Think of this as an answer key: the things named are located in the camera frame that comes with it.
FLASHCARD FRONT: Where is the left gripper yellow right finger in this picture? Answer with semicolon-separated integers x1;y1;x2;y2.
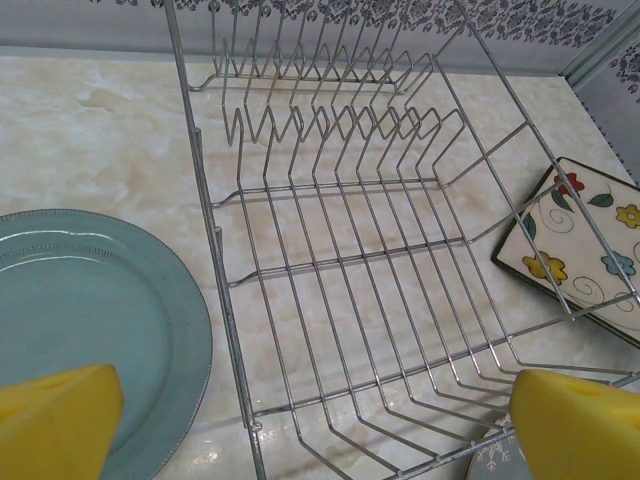
508;368;640;480

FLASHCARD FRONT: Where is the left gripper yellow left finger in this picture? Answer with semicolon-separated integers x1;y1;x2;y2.
0;363;125;480

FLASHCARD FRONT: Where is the grey reindeer plate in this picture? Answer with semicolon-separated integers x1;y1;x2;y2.
467;412;531;480

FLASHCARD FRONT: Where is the round teal plate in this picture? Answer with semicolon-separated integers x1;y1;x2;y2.
0;208;214;480

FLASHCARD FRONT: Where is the square floral plate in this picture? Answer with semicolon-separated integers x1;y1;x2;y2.
491;156;640;349

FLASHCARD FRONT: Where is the metal wire dish rack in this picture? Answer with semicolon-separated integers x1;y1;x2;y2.
163;0;640;480

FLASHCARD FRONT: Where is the right aluminium upright post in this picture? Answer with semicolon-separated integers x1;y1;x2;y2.
562;4;640;94

